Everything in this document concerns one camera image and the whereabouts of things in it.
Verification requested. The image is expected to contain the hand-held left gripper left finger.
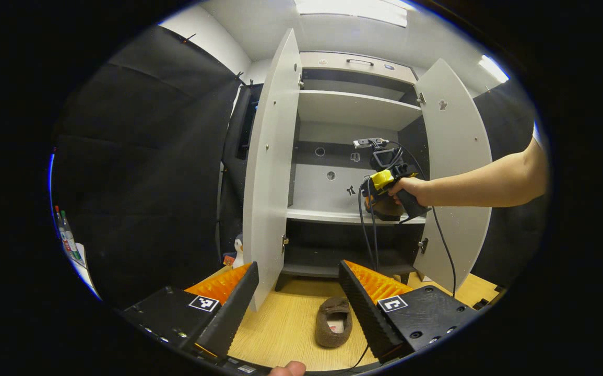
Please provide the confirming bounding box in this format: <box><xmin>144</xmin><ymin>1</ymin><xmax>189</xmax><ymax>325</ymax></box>
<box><xmin>121</xmin><ymin>261</ymin><xmax>260</xmax><ymax>361</ymax></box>

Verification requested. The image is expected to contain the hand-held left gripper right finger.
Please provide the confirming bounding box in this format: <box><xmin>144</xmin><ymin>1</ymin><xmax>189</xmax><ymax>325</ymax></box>
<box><xmin>338</xmin><ymin>260</ymin><xmax>482</xmax><ymax>365</ymax></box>

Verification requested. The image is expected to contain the brown fuzzy shoe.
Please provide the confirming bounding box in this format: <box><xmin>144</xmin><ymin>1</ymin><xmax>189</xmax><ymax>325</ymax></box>
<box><xmin>315</xmin><ymin>296</ymin><xmax>353</xmax><ymax>348</ymax></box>
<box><xmin>366</xmin><ymin>197</ymin><xmax>405</xmax><ymax>221</ymax></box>

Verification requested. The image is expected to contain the grey white shoe cabinet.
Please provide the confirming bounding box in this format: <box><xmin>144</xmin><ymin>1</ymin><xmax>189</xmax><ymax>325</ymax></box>
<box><xmin>283</xmin><ymin>51</ymin><xmax>430</xmax><ymax>293</ymax></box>

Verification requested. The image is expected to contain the white cabinet door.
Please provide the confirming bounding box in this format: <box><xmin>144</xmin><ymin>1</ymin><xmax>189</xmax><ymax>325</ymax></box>
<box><xmin>242</xmin><ymin>29</ymin><xmax>303</xmax><ymax>312</ymax></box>
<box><xmin>413</xmin><ymin>58</ymin><xmax>493</xmax><ymax>293</ymax></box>

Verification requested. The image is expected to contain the small white plush toy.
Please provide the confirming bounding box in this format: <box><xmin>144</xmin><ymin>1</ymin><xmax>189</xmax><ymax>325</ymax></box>
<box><xmin>232</xmin><ymin>233</ymin><xmax>245</xmax><ymax>270</ymax></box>

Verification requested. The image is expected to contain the black backdrop cloth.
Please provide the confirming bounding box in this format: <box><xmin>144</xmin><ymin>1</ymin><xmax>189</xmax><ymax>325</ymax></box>
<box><xmin>471</xmin><ymin>78</ymin><xmax>550</xmax><ymax>288</ymax></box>
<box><xmin>51</xmin><ymin>25</ymin><xmax>252</xmax><ymax>310</ymax></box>

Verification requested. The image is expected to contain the small ceiling light panel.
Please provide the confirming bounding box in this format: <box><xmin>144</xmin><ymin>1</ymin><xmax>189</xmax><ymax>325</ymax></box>
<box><xmin>479</xmin><ymin>54</ymin><xmax>511</xmax><ymax>83</ymax></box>

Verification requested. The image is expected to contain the white side table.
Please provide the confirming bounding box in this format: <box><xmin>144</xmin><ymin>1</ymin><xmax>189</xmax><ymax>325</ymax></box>
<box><xmin>68</xmin><ymin>243</ymin><xmax>102</xmax><ymax>302</ymax></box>

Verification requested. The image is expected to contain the large ceiling light panel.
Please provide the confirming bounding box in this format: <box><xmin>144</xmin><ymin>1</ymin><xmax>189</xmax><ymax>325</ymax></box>
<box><xmin>295</xmin><ymin>0</ymin><xmax>409</xmax><ymax>28</ymax></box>

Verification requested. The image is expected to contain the clear bottle red cap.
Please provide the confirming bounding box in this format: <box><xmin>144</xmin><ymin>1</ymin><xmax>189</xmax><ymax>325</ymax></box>
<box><xmin>53</xmin><ymin>205</ymin><xmax>70</xmax><ymax>255</ymax></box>

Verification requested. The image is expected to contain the black cable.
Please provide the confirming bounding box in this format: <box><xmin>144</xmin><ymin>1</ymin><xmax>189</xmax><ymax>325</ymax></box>
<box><xmin>357</xmin><ymin>180</ymin><xmax>381</xmax><ymax>273</ymax></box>
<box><xmin>429</xmin><ymin>206</ymin><xmax>457</xmax><ymax>299</ymax></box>

